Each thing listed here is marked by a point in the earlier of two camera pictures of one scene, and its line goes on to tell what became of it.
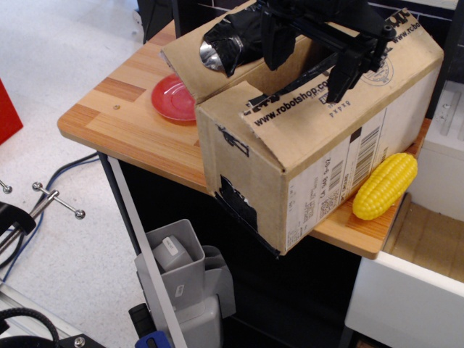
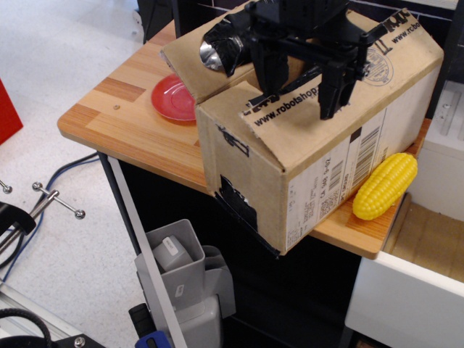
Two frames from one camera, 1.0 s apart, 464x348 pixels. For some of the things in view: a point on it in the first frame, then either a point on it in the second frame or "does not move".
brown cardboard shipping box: [281, 153] does not move
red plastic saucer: [171, 97] does not move
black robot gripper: [352, 25] to [320, 30]
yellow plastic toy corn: [388, 180] does not move
